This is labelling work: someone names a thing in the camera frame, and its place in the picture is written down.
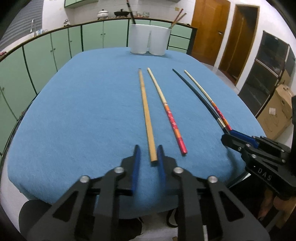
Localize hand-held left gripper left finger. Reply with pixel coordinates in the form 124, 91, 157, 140
24, 145, 141, 241

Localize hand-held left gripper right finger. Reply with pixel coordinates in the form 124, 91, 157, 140
157, 145, 271, 241

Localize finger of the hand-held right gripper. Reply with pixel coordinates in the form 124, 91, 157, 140
231, 130, 290, 153
221, 134, 250, 153

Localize plain bamboo chopstick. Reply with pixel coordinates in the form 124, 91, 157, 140
138, 68, 158, 163
172, 13, 187, 28

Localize red-patterned bamboo chopstick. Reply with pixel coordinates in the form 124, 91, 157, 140
184, 70, 232, 131
147, 67, 188, 155

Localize dark blue chopstick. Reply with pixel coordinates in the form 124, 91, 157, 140
172, 69, 229, 134

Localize white double utensil holder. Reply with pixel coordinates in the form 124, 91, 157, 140
128, 24, 171, 55

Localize beige clear-ended chopstick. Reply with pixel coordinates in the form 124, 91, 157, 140
171, 9, 184, 29

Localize black spoon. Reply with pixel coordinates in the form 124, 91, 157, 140
126, 0, 136, 25

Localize person's right hand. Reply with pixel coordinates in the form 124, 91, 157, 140
265, 186, 290, 229

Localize cardboard box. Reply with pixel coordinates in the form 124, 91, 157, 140
257, 83, 294, 139

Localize black glass-door cabinet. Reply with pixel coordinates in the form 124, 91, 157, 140
238, 30, 296, 118

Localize blue tablecloth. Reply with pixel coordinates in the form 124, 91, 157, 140
7, 47, 266, 219

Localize open brown wooden door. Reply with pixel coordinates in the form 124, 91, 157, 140
218, 5, 260, 85

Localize closed brown wooden door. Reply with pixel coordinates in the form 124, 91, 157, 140
191, 0, 231, 66

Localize green lower kitchen cabinets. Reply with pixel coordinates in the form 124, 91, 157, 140
0, 19, 198, 158

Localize green kitchen cabinets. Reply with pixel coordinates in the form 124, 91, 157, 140
64, 0, 93, 9
0, 19, 198, 158

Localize green upper kitchen cabinets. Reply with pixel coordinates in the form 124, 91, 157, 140
64, 0, 93, 9

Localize grey window blind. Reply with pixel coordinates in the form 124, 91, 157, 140
0, 0, 44, 50

